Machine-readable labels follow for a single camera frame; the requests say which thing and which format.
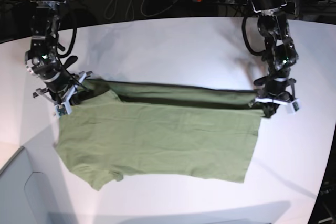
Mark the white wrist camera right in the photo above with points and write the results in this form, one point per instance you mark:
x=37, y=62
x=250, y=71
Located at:
x=62, y=109

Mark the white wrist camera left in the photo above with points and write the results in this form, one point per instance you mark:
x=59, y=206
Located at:
x=293, y=106

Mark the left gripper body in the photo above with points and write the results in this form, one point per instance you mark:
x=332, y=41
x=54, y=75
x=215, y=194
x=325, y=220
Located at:
x=280, y=91

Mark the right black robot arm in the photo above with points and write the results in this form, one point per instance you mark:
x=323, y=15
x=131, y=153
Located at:
x=48, y=60

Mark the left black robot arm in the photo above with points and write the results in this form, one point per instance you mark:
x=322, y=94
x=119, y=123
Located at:
x=279, y=54

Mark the green T-shirt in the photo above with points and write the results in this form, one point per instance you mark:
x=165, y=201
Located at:
x=124, y=129

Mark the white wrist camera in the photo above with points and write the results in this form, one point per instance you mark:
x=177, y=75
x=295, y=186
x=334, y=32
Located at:
x=293, y=106
x=62, y=109

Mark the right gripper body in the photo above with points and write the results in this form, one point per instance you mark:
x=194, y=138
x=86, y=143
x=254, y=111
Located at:
x=63, y=89

